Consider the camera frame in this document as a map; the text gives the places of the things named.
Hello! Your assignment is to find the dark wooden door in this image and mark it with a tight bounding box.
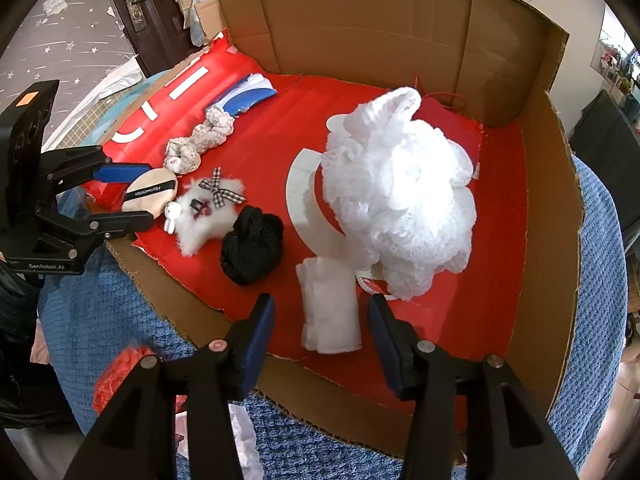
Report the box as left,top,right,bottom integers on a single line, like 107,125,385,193
100,0,201,78

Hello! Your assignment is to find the white fluffy bow hair clip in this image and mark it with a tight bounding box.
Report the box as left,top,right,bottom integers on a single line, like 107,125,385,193
162,167,248,257

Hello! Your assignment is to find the blue knitted blanket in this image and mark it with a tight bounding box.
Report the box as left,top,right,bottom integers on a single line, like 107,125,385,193
37,152,631,480

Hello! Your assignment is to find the white crumpled plastic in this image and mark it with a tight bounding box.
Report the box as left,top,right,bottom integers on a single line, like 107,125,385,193
172,395,266,480

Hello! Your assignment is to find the clear plastic bag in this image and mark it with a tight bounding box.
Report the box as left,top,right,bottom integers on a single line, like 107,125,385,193
177,0,221,46

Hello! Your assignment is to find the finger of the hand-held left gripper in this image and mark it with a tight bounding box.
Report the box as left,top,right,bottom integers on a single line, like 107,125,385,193
35,209,153,261
42,144,153,193

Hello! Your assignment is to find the grey lace scrunchie with charm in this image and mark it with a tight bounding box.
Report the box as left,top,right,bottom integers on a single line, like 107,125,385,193
164,135,203,175

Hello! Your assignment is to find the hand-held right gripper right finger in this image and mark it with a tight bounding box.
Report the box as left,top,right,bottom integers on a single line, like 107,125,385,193
366,294,583,480

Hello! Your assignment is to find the cream lace scrunchie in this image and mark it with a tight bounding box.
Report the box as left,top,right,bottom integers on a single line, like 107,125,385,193
192,106,237,150

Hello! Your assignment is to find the red-lined cardboard box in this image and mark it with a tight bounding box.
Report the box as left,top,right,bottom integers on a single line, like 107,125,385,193
97,0,586,466

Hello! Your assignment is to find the beige powder puff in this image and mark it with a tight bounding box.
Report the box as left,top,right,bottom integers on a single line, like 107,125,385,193
121,167,179,220

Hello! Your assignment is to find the white cloth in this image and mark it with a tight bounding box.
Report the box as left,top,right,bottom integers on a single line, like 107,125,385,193
295,255,363,355

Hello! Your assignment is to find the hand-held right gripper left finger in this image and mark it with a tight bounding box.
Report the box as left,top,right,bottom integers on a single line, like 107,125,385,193
62,292,277,480

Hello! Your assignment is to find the black scrunchie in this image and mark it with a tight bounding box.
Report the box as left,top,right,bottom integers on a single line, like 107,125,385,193
220,205,286,287

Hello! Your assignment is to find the white bath pouf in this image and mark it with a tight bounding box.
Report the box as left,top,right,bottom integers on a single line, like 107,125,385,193
320,86,478,302

